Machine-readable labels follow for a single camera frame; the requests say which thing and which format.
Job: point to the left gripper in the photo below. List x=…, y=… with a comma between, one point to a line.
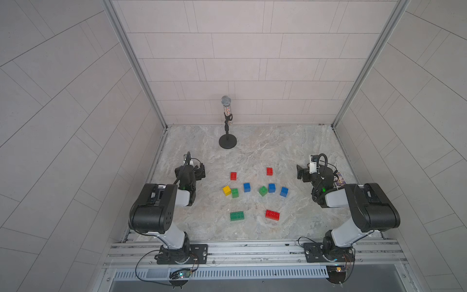
x=196, y=173

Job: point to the controller board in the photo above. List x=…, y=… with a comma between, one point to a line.
x=180, y=277
x=338, y=274

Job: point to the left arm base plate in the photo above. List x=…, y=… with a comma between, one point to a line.
x=187, y=254

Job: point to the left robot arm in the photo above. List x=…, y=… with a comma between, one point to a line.
x=153, y=212

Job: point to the black microphone stand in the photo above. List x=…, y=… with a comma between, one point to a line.
x=227, y=141

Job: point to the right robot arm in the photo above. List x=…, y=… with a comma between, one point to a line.
x=370, y=210

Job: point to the green long lego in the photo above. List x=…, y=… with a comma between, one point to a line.
x=237, y=216

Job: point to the green small lego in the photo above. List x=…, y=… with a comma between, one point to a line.
x=263, y=190
x=235, y=193

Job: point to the blue small lego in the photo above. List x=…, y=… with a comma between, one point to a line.
x=246, y=187
x=284, y=192
x=271, y=188

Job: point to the right controller board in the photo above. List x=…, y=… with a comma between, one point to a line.
x=338, y=274

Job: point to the yellow small lego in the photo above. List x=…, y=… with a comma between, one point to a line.
x=227, y=191

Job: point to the red long lego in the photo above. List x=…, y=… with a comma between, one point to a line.
x=272, y=215

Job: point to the vented cable duct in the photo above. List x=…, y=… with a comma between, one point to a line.
x=226, y=273

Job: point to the aluminium front rail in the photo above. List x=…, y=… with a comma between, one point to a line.
x=256, y=253

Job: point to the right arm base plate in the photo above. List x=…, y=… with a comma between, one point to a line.
x=318, y=253

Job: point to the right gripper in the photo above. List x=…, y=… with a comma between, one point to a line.
x=300, y=171

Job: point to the glitter microphone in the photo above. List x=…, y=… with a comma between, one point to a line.
x=226, y=102

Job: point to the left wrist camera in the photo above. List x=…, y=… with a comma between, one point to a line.
x=188, y=159

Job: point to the left controller board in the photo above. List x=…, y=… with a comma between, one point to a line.
x=180, y=277

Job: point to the playing card box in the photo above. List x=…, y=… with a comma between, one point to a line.
x=339, y=180

